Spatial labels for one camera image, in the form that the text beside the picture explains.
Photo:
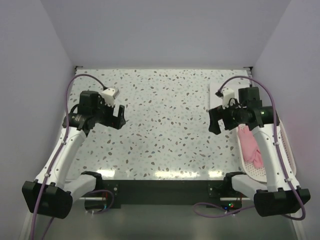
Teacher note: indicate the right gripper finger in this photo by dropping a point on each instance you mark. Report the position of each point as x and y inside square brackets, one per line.
[215, 114]
[214, 127]

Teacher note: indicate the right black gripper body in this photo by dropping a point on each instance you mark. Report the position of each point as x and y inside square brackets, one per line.
[232, 115]

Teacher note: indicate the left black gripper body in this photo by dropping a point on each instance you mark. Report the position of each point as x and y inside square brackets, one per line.
[104, 113]

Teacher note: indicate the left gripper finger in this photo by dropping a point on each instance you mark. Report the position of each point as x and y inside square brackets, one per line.
[121, 113]
[117, 124]

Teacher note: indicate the pink t shirt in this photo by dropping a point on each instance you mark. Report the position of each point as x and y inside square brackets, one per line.
[250, 150]

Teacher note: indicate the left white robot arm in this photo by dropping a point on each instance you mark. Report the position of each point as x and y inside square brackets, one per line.
[49, 194]

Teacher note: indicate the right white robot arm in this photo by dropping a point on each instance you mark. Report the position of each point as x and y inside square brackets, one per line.
[282, 193]

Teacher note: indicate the white folded t shirt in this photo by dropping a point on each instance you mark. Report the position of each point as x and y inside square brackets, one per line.
[216, 101]

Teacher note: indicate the white perforated plastic basket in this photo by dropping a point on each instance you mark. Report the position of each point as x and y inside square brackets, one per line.
[271, 173]

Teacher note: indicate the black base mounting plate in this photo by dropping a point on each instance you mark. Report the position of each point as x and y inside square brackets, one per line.
[172, 192]

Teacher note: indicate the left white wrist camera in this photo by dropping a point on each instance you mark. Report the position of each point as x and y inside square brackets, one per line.
[109, 95]

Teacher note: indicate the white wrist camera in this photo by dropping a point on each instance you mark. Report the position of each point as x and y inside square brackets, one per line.
[226, 94]
[109, 95]

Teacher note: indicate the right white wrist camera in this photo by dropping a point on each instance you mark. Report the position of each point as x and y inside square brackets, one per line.
[226, 94]

